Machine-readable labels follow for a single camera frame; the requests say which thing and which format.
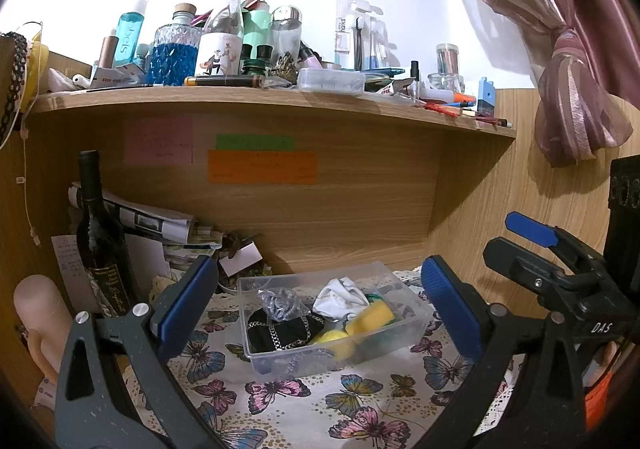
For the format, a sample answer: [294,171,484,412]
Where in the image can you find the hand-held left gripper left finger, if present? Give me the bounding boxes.
[54,254,228,449]

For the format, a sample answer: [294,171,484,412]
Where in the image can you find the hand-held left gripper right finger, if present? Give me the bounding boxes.
[415,255,586,449]

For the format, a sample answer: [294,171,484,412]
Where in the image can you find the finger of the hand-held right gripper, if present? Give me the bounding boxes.
[483,236,567,311]
[505,212,609,281]

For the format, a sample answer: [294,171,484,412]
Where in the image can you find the clear plastic storage box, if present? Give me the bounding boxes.
[236,260,435,364]

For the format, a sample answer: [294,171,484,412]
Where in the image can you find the yellow foam sponge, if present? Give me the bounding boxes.
[314,301,398,361]

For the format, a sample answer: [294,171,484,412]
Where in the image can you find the clear plastic bag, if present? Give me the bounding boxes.
[257,286,303,325]

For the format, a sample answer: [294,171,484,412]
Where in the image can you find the black chain-strap pouch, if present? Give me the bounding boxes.
[246,306,328,355]

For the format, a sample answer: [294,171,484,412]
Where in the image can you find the white cloth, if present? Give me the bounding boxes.
[314,277,370,319]

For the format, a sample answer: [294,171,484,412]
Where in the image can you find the person's right hand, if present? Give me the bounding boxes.
[582,341,623,387]

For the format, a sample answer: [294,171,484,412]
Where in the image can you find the stack of papers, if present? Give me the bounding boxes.
[162,224,223,275]

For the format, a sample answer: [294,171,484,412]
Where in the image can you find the white paper card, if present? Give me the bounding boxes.
[218,244,262,276]

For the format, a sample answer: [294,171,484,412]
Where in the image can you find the rolled newspaper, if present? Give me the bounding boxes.
[67,182,196,242]

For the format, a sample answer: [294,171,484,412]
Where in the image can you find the dark wine bottle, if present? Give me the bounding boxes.
[75,150,138,317]

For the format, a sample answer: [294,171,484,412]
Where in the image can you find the white handwritten note sheet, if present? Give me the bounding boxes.
[51,235,98,312]

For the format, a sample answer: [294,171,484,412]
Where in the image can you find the small blue box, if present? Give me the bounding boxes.
[477,76,497,112]

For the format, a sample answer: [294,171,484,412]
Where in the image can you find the orange sticky note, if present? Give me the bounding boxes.
[207,150,318,185]

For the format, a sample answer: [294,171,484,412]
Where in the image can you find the pink sticky note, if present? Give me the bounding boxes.
[123,118,194,165]

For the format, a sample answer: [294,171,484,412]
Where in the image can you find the pink cylindrical container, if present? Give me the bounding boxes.
[13,275,73,385]

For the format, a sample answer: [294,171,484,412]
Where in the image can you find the green sticky note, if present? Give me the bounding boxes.
[216,134,296,151]

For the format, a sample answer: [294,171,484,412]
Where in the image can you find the butterfly print tablecloth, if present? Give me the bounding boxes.
[145,266,526,449]

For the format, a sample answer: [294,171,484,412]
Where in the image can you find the pink striped curtain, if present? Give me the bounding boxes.
[435,0,640,168]

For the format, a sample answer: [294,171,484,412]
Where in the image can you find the small glass jar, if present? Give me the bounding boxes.
[427,43,463,91]

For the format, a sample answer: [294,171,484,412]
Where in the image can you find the wooden shelf board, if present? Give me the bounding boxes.
[27,85,517,139]

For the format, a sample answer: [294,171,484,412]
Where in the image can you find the dark brown tube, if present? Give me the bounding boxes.
[185,75,266,87]

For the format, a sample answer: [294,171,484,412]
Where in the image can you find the white flat carton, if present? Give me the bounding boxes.
[90,63,146,90]

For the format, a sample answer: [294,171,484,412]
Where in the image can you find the faceted glass bottle blue liquid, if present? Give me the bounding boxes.
[151,3,203,86]

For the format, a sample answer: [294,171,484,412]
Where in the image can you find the tall clear labelled bottle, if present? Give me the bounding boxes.
[195,0,247,76]

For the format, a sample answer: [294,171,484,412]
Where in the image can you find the clear plastic case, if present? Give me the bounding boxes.
[297,68,366,93]

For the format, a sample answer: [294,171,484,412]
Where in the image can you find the copper cosmetic tube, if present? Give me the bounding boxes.
[97,35,117,69]

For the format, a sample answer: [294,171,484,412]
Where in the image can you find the blue mouthwash bottle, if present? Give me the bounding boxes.
[114,0,148,67]

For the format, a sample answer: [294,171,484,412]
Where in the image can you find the toothbrush blister package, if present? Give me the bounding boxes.
[335,0,388,71]

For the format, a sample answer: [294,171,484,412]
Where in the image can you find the glass jar silver lid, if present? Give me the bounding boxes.
[270,6,303,65]

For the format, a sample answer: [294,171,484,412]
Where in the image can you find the yellow round object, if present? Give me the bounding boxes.
[25,32,51,97]

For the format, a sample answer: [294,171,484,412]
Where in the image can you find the mint green pump bottle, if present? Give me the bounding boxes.
[243,0,275,60]

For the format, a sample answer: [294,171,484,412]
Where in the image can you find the white earphone cable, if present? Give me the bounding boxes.
[14,22,45,246]

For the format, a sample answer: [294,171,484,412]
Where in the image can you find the patterned woven strap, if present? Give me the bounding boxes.
[0,32,31,150]

